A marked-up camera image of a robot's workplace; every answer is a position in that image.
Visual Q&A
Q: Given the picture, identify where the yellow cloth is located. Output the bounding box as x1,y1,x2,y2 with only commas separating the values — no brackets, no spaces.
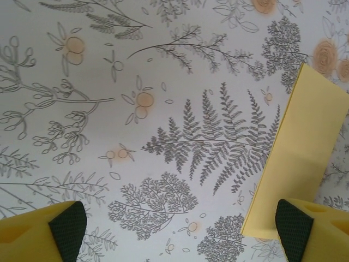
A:
240,64,349,237

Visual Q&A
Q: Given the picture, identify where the floral patterned table cover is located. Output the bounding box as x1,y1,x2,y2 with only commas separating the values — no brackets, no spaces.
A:
0,0,349,262

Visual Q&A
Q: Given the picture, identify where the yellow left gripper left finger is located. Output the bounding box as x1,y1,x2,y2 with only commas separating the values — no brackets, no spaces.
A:
0,201,87,262

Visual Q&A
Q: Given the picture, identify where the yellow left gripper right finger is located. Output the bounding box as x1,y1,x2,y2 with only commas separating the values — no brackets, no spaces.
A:
275,198,349,262

